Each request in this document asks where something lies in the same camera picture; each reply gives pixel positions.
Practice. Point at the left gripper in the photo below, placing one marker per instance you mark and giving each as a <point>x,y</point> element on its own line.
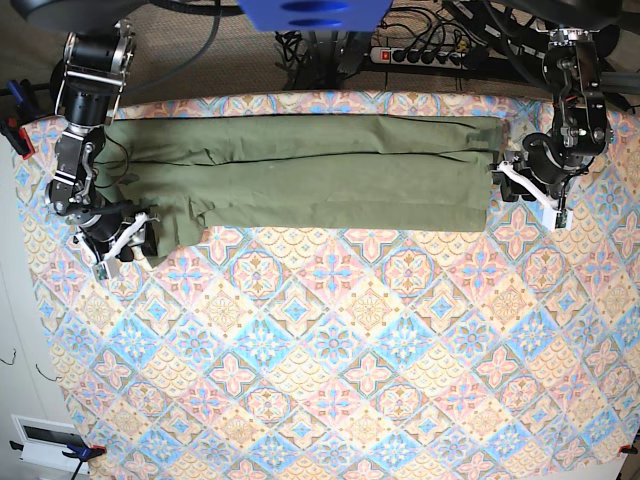
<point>550,162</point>

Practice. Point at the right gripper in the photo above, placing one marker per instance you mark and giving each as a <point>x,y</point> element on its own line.
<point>100,224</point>

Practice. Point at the olive green t-shirt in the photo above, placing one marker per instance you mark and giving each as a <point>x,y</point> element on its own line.
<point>303,171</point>

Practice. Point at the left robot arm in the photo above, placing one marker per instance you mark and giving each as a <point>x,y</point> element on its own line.
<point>580,130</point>

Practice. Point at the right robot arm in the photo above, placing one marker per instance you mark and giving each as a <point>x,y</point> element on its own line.
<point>94,72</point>

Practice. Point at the patterned tile tablecloth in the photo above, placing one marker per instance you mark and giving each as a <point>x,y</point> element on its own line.
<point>282,353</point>

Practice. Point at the blue clamp left edge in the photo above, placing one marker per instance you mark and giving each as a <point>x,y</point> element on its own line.
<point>12,127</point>

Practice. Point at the orange clamp bottom left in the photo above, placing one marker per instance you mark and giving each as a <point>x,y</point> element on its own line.
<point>82,452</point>

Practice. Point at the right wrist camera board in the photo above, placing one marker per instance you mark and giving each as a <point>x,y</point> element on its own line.
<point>106,270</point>

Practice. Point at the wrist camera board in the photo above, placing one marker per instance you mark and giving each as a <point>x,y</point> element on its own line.
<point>557,219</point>
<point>106,270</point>

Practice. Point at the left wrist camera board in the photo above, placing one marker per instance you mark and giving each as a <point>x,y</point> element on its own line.
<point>557,219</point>

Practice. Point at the white power strip red switch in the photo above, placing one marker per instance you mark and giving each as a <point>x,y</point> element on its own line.
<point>415,57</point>

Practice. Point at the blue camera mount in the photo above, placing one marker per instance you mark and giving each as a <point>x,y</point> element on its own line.
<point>315,15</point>

